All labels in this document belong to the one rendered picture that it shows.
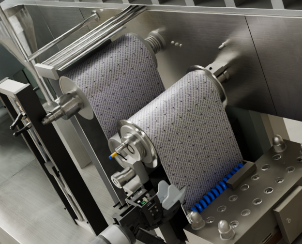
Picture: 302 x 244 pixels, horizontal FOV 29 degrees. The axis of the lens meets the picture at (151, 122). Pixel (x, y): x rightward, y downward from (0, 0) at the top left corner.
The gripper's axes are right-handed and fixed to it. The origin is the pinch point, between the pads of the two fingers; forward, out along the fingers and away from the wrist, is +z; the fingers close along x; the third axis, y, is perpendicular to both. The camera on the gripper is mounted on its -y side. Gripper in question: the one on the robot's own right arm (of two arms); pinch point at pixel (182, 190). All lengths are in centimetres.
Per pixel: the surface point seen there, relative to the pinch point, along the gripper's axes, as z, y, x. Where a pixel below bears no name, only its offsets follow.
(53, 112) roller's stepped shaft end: -10.2, 25.7, 30.0
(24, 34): 8, 37, 71
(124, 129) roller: -3.5, 20.2, 8.1
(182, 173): 2.0, 4.3, -0.3
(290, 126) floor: 147, -109, 115
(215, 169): 11.8, -1.8, -0.2
